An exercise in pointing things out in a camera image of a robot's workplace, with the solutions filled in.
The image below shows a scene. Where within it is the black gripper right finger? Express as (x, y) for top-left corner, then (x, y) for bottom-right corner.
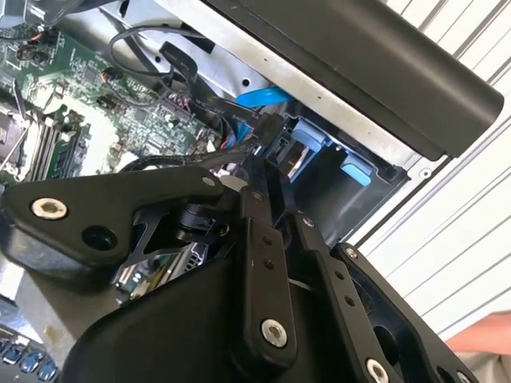
(293, 213), (480, 383)

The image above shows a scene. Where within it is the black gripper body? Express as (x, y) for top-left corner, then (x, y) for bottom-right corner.
(59, 255), (358, 383)

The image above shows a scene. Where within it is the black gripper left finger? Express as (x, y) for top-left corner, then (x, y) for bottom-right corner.
(0, 157), (299, 363)

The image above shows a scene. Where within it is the black braided disk wire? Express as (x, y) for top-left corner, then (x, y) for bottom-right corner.
(117, 137), (260, 175)

